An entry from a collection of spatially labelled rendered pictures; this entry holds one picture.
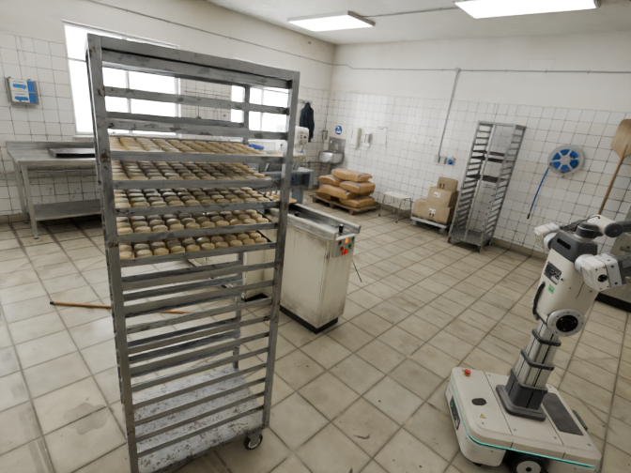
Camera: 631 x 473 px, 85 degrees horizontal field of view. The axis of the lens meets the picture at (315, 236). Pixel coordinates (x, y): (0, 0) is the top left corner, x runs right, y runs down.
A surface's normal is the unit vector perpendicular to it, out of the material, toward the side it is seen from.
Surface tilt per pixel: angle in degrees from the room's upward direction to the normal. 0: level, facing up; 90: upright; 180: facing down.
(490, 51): 90
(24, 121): 90
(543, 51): 90
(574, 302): 101
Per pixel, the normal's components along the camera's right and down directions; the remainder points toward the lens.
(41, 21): 0.71, 0.32
